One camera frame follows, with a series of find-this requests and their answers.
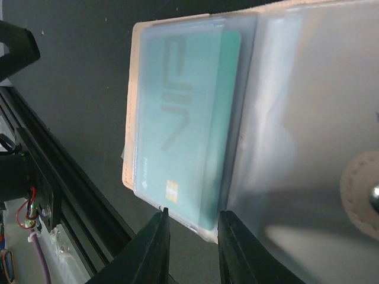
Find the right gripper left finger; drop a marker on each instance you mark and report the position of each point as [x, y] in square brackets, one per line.
[145, 259]

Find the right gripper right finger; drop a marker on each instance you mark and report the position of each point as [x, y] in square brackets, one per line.
[243, 258]

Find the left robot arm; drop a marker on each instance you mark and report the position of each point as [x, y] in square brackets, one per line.
[22, 46]

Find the teal VIP card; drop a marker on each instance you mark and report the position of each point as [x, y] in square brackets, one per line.
[185, 92]

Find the beige card holder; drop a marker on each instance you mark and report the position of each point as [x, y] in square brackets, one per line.
[301, 162]

